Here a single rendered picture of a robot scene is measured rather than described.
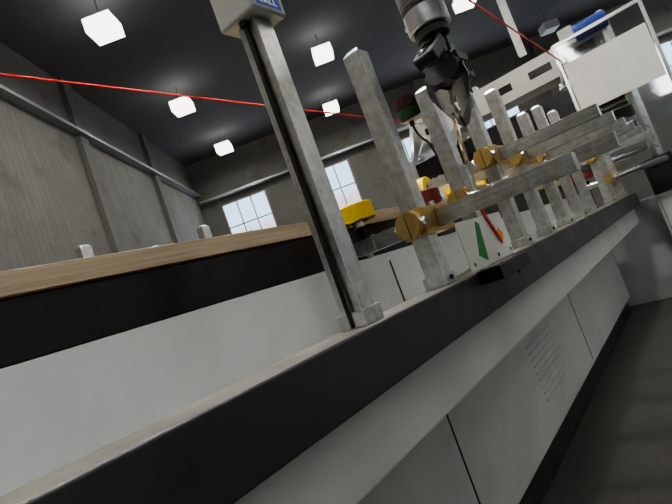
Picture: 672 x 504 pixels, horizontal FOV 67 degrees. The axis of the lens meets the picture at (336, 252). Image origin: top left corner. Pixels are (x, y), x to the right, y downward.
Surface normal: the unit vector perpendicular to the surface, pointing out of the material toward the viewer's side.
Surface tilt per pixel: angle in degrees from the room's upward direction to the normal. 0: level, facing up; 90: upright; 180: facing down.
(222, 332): 90
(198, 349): 90
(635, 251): 90
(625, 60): 90
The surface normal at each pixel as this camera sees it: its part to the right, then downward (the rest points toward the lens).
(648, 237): -0.58, 0.15
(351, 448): 0.74, -0.32
